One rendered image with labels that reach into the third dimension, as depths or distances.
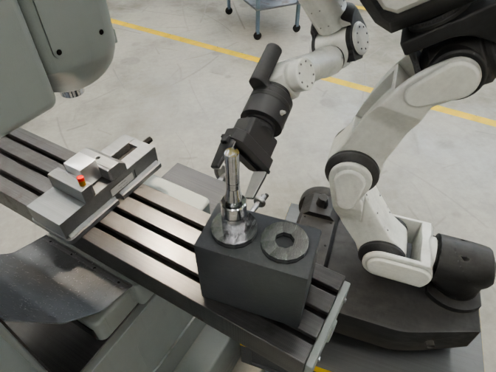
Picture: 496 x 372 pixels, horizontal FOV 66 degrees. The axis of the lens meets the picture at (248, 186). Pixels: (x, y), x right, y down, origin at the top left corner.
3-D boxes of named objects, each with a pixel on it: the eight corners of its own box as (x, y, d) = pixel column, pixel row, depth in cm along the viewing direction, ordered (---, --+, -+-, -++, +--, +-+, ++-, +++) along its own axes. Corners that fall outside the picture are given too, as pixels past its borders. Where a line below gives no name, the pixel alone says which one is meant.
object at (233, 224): (229, 213, 76) (227, 192, 72) (250, 221, 74) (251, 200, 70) (218, 230, 73) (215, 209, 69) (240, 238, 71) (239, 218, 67)
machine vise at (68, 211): (126, 149, 122) (118, 120, 114) (163, 165, 116) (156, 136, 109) (32, 222, 100) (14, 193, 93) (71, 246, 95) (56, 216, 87)
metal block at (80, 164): (85, 168, 104) (79, 151, 100) (102, 176, 102) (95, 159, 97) (70, 180, 101) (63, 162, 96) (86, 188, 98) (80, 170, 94)
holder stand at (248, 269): (221, 254, 93) (217, 196, 79) (311, 280, 88) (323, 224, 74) (201, 297, 85) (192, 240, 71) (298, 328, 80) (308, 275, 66)
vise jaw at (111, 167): (94, 154, 109) (91, 143, 106) (127, 169, 105) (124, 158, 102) (78, 166, 105) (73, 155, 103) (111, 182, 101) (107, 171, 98)
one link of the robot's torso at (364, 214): (412, 235, 133) (379, 119, 108) (409, 283, 119) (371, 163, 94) (366, 236, 141) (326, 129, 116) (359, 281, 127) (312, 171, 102)
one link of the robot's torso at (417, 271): (425, 244, 134) (438, 220, 124) (424, 294, 120) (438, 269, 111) (364, 229, 139) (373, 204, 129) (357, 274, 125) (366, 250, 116)
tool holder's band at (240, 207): (227, 192, 72) (227, 188, 71) (251, 200, 70) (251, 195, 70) (215, 209, 69) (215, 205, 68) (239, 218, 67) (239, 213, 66)
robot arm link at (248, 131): (246, 174, 81) (267, 128, 85) (283, 175, 74) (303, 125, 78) (209, 138, 73) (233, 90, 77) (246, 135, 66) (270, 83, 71)
